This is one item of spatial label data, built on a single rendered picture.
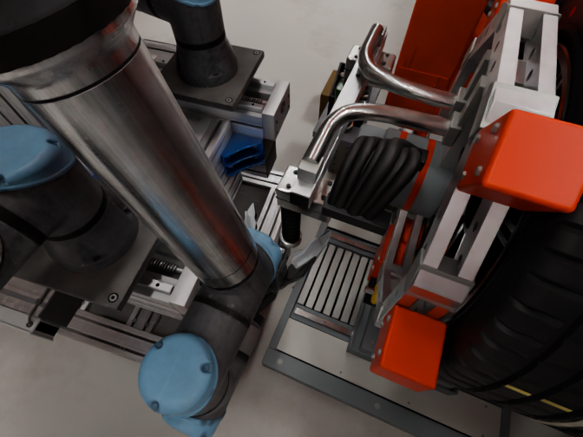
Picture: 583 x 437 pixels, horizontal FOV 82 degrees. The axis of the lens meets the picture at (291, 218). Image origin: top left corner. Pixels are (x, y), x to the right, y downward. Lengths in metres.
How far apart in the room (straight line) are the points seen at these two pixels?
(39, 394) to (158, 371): 1.27
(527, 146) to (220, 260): 0.29
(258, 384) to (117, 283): 0.84
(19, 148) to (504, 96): 0.57
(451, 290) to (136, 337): 1.04
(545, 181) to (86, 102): 0.33
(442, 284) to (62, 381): 1.41
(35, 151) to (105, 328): 0.87
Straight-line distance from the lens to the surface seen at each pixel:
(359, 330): 1.26
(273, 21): 2.79
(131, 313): 1.31
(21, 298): 0.84
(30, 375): 1.67
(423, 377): 0.50
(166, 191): 0.25
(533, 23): 0.60
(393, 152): 0.43
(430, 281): 0.44
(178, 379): 0.37
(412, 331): 0.51
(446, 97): 0.59
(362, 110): 0.53
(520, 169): 0.34
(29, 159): 0.52
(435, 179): 0.62
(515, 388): 0.53
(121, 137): 0.22
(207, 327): 0.39
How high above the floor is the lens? 1.36
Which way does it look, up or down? 60 degrees down
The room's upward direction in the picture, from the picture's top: straight up
